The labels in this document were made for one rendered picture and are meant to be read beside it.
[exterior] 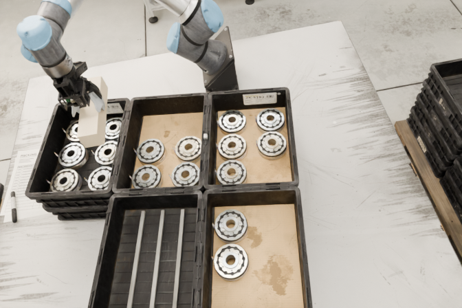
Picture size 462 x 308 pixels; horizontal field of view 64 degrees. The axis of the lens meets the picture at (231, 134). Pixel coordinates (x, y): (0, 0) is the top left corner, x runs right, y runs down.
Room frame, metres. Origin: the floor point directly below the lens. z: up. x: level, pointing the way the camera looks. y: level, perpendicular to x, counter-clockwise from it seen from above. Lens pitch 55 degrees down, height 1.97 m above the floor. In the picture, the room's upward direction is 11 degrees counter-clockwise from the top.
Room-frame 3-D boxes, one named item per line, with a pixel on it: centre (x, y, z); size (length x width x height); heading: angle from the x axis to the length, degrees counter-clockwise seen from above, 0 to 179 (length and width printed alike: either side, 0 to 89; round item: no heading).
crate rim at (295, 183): (0.71, -0.06, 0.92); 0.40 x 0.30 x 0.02; 170
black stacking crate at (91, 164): (0.81, 0.53, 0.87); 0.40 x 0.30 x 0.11; 170
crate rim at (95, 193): (0.81, 0.53, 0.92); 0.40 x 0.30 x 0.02; 170
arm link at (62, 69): (0.80, 0.42, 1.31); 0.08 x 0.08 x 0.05
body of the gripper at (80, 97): (0.79, 0.42, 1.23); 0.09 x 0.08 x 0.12; 179
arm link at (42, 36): (0.80, 0.42, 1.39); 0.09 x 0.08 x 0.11; 170
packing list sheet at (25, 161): (0.85, 0.83, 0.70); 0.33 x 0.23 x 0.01; 179
